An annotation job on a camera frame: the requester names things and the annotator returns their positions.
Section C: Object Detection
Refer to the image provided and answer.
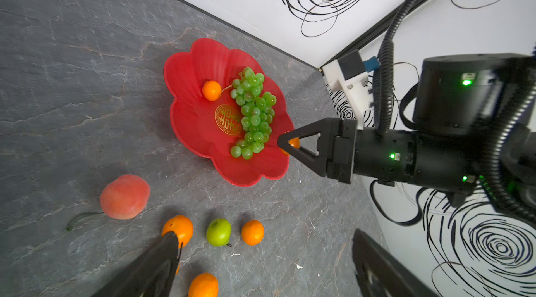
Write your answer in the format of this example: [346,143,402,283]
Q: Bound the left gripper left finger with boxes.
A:
[94,231,180,296]

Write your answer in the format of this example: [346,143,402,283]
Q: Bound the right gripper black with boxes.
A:
[277,118,417,184]

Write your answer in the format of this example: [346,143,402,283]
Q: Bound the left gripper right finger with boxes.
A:
[352,229,436,296]

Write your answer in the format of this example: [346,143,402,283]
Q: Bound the orange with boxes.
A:
[241,220,265,246]
[188,273,219,297]
[202,80,223,101]
[162,215,194,249]
[278,138,301,155]

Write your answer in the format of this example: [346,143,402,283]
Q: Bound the green grape bunch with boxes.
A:
[230,67,277,160]

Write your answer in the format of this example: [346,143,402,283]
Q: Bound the red flower fruit bowl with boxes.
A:
[163,38,295,187]

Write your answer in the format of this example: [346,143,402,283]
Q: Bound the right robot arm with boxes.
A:
[278,53,535,224]

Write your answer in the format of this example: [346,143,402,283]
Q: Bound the green pear upper right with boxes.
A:
[206,218,232,247]

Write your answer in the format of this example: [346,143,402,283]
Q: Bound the peach top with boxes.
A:
[100,174,150,220]

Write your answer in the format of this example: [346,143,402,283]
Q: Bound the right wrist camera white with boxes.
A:
[321,51,380,125]

